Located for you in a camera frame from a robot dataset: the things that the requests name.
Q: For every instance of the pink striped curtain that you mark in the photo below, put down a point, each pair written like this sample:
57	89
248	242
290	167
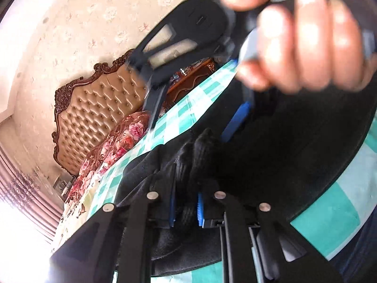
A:
29	194

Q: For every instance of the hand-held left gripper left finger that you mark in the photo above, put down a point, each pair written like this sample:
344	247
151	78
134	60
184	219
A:
172	209

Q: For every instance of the dark wooden nightstand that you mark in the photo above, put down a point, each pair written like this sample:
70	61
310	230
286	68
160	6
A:
191	79

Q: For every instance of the tufted leather carved headboard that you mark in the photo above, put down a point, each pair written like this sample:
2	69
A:
97	109

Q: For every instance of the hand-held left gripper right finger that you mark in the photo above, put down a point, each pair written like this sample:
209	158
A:
201	210

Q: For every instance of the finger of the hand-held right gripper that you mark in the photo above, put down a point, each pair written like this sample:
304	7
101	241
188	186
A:
235	121
154	97

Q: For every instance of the person's right hand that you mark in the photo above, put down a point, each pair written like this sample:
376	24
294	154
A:
309	44

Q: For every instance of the person's dark clothing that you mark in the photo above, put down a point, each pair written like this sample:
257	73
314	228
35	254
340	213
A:
359	256

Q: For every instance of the black pants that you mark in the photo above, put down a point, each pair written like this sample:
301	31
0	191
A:
279	153

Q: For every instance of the teal checked tablecloth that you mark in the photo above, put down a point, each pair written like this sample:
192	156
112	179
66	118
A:
332	191

